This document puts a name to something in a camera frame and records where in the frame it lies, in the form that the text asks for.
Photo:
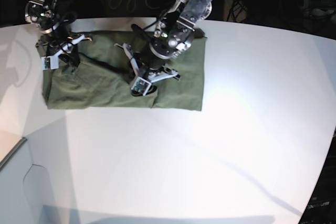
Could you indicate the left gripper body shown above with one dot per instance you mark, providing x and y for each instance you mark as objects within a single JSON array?
[{"x": 148, "y": 66}]

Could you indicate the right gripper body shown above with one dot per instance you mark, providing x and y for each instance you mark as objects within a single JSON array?
[{"x": 52, "y": 46}]

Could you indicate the olive green t-shirt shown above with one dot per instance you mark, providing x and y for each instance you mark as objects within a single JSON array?
[{"x": 104, "y": 73}]

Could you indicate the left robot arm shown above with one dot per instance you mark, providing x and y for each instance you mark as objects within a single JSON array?
[{"x": 173, "y": 35}]

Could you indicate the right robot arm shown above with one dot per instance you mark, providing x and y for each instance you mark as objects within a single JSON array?
[{"x": 44, "y": 15}]

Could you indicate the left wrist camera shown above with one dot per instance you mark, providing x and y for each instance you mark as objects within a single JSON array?
[{"x": 140, "y": 86}]

